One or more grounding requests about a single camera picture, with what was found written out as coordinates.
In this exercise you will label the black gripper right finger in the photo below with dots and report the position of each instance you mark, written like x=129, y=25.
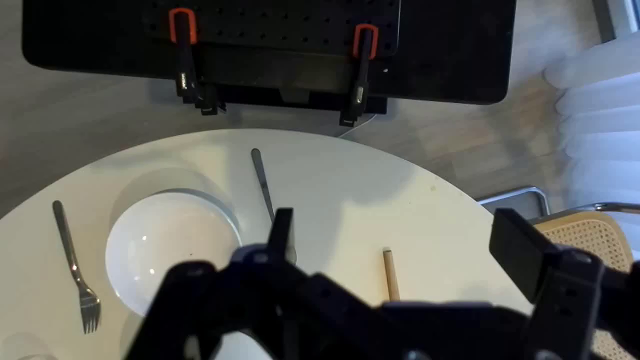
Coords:
x=573, y=293

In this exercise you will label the white ceramic bowl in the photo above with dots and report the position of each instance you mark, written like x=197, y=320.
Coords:
x=167, y=240

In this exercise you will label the wicker back chair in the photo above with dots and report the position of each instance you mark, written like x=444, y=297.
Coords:
x=591, y=233

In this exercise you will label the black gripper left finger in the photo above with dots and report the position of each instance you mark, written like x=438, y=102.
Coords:
x=221, y=301

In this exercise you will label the white sheer curtain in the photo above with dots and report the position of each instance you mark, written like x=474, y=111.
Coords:
x=600, y=126

